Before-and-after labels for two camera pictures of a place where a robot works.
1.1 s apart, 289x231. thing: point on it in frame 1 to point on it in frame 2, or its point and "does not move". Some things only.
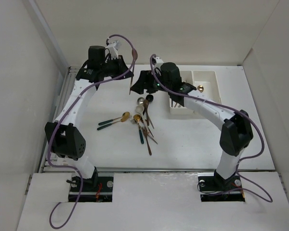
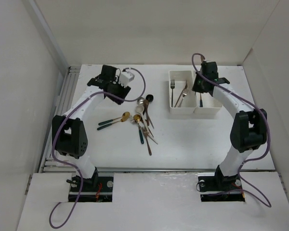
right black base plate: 215,188 does not move
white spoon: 140,109 does not move
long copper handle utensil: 146,135 does not move
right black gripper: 144,82 to 194,87
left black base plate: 96,189 does not move
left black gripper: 122,66 to 124,91
